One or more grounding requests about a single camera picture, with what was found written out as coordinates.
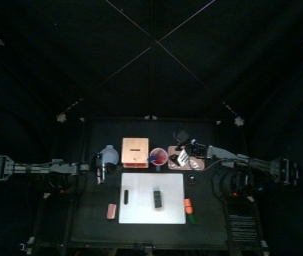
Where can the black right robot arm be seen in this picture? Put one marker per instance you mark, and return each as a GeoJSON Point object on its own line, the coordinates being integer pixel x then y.
{"type": "Point", "coordinates": [252, 162]}

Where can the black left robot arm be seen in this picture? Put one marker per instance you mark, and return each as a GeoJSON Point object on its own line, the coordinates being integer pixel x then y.
{"type": "Point", "coordinates": [34, 167]}

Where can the brown plate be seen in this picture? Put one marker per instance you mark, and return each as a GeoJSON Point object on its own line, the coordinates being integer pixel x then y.
{"type": "Point", "coordinates": [195, 164]}

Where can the thin black toy knife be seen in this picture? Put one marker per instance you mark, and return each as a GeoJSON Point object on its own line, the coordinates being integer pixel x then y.
{"type": "Point", "coordinates": [126, 197]}

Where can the black toy sushi roll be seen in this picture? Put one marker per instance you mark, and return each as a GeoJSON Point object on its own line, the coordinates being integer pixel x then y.
{"type": "Point", "coordinates": [158, 199]}

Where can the white cutting board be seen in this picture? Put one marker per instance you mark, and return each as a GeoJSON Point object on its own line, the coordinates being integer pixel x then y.
{"type": "Point", "coordinates": [151, 200]}

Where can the translucent white plastic bottle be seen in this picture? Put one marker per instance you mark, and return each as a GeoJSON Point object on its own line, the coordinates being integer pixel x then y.
{"type": "Point", "coordinates": [110, 155]}

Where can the pink bowl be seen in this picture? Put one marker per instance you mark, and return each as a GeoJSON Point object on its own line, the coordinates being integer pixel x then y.
{"type": "Point", "coordinates": [159, 156]}

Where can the blue toy piece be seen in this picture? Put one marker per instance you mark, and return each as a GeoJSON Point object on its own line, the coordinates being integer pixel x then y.
{"type": "Point", "coordinates": [154, 159]}

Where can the small black round object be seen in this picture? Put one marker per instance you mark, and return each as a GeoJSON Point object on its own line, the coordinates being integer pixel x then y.
{"type": "Point", "coordinates": [193, 179]}

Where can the wooden box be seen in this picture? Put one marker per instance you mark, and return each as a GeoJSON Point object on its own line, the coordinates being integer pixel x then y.
{"type": "Point", "coordinates": [135, 151]}

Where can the pink toy salmon piece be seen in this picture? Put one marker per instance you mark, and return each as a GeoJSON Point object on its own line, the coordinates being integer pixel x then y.
{"type": "Point", "coordinates": [111, 211]}

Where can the orange toy carrot piece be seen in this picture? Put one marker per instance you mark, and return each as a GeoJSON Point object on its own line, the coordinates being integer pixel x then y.
{"type": "Point", "coordinates": [187, 206]}

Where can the green toy vegetable piece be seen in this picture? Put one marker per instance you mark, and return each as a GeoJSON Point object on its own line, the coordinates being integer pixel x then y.
{"type": "Point", "coordinates": [191, 218]}

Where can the white printed label sheet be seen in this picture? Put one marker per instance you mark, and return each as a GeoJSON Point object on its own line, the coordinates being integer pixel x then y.
{"type": "Point", "coordinates": [242, 229]}

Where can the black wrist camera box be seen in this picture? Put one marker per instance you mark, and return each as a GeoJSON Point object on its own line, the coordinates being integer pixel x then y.
{"type": "Point", "coordinates": [182, 136]}

